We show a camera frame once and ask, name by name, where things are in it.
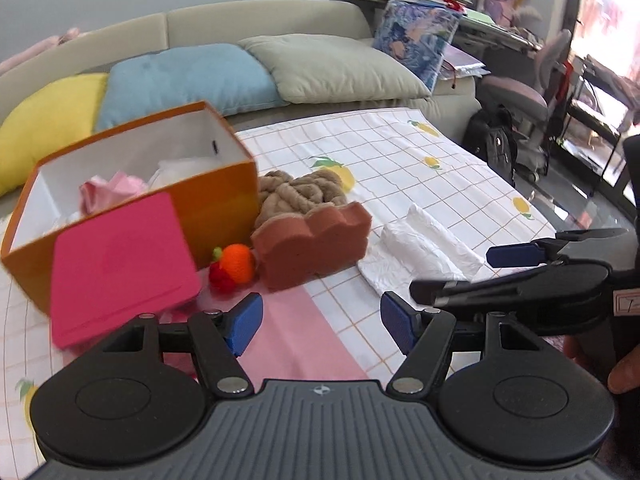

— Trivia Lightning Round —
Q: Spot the pink plastic folder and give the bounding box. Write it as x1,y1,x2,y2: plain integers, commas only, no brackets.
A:
437,42,489,81

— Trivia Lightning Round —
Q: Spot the brown cloud-shaped sponge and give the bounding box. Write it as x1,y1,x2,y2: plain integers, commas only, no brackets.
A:
250,201,373,291

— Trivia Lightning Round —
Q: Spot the beige knitted cloth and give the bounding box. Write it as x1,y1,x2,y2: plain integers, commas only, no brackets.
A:
255,169,351,231

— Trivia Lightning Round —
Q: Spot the grey-green pillow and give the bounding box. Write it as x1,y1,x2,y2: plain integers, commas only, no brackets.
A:
237,34,433,106

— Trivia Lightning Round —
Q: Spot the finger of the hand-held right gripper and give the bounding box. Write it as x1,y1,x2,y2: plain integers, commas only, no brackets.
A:
486,227,629,269
409,263,612,311

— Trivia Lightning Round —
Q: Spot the pink cloth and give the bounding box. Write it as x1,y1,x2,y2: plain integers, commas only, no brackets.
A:
79,171,149,214

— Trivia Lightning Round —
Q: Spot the pink square lid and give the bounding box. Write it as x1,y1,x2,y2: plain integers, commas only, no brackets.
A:
50,192,202,350

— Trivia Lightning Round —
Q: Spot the pink plush toy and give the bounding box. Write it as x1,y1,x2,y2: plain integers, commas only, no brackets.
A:
0,27,82,74

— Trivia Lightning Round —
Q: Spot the beige sofa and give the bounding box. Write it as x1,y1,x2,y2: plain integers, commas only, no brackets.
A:
0,0,477,202

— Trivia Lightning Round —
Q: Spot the pink mat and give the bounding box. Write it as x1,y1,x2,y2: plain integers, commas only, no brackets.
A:
160,260,372,382

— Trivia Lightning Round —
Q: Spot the purple plush toy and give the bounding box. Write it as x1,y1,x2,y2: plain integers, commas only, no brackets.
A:
480,0,542,27

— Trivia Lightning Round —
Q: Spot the yellow pillow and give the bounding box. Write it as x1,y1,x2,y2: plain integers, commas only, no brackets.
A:
0,72,110,199

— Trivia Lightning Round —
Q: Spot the orange cardboard box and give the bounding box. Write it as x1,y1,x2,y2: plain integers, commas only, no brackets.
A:
0,101,261,317

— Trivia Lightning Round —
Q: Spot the black metal rack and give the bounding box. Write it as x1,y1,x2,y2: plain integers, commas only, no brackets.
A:
564,54,640,202

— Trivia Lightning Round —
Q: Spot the blue printed pillow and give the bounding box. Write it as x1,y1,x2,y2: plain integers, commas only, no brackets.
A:
371,0,463,92

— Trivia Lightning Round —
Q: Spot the grey office chair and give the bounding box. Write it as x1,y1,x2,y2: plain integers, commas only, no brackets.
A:
480,29,574,184

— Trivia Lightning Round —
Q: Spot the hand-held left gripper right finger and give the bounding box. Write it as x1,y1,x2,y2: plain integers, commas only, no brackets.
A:
380,291,543,397

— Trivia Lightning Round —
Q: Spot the person's right hand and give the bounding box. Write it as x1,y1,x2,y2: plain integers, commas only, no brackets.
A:
560,336,640,396

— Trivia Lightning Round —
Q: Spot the black backpack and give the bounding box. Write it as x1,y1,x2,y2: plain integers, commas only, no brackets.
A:
462,105,519,189

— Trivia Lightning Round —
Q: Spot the orange and red knitted toy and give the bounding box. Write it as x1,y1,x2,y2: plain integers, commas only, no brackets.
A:
208,243,256,294

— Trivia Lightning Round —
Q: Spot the white plastic bag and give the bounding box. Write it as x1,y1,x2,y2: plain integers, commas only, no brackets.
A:
357,204,486,294

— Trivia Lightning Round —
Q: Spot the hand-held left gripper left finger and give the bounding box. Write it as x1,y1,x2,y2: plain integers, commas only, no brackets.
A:
97,292,264,401

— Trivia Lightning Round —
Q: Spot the cluttered desk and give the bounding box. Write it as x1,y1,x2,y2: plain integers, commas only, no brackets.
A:
345,0,547,57

